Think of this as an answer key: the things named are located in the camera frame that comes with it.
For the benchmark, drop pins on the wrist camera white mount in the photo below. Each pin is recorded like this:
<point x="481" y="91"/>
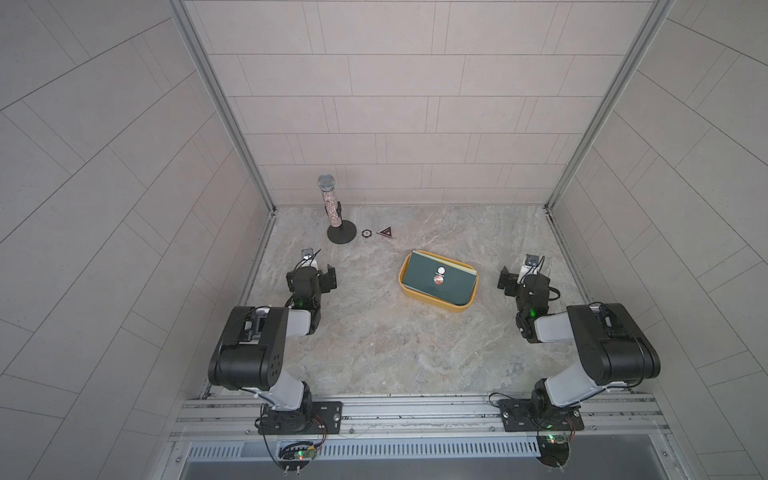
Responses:
<point x="531" y="266"/>
<point x="308" y="258"/>

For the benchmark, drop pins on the green circuit board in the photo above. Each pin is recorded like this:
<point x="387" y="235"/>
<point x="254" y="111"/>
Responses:
<point x="554" y="450"/>
<point x="295" y="457"/>

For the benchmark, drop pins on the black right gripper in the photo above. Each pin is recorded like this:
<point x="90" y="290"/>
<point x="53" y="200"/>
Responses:
<point x="512" y="282"/>

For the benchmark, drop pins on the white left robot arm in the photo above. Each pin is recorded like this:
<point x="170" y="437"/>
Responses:
<point x="250" y="353"/>

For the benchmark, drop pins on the dark green envelope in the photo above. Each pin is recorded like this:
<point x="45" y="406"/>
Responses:
<point x="443" y="279"/>

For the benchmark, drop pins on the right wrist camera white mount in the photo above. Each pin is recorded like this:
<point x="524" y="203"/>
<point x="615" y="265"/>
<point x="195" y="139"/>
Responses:
<point x="531" y="266"/>

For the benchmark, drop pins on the left green circuit board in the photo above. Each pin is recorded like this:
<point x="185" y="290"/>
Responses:
<point x="295" y="457"/>

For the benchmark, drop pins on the yellow plastic storage box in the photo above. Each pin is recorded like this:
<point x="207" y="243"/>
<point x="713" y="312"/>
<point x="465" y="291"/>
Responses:
<point x="431" y="300"/>

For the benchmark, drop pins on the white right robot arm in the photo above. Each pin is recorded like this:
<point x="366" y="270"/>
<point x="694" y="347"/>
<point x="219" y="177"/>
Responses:
<point x="612" y="350"/>

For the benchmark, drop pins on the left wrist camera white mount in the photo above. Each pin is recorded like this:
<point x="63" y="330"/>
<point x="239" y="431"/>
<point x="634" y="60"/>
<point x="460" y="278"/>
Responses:
<point x="308" y="258"/>

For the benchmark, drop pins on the right green circuit board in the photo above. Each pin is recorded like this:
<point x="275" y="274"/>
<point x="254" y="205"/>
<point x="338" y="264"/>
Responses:
<point x="554" y="450"/>

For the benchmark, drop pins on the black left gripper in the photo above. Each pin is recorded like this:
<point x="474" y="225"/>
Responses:
<point x="326" y="282"/>

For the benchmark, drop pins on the metal base rail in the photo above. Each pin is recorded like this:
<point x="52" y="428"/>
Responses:
<point x="374" y="427"/>

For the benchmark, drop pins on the rhinestone microphone on black stand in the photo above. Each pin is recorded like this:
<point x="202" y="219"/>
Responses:
<point x="340" y="231"/>

